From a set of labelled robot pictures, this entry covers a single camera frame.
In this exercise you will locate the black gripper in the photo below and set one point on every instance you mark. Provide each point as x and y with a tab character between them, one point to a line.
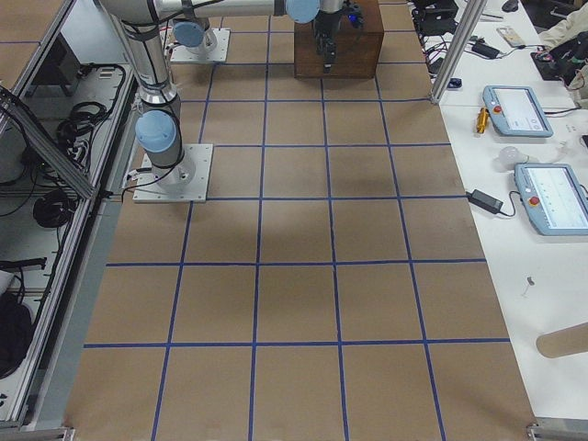
325	25

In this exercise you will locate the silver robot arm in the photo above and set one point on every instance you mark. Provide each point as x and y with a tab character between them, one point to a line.
196	35
157	130

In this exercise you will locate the dark wooden drawer cabinet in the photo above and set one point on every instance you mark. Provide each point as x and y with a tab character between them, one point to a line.
358	41

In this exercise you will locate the small blue device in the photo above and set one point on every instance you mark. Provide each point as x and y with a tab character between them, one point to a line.
454	83

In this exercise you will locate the gold metal cylinder tool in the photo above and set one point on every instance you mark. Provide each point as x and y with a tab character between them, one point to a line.
482	120

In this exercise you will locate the far blue teach pendant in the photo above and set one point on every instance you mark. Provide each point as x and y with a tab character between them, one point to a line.
515	111

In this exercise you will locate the blue teach pendant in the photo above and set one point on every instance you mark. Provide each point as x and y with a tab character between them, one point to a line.
552	198
515	111

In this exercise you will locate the white light bulb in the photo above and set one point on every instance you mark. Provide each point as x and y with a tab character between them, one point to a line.
509	157

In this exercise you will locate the black power adapter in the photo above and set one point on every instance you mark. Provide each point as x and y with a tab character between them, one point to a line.
484	201

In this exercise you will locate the near blue teach pendant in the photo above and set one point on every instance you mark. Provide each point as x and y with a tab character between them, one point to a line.
552	198

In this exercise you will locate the cardboard tube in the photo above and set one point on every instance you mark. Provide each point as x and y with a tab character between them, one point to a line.
564	342

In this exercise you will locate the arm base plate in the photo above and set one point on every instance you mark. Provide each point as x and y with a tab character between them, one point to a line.
180	54
188	181

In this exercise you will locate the aluminium frame post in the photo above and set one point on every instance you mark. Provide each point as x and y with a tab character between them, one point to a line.
466	25

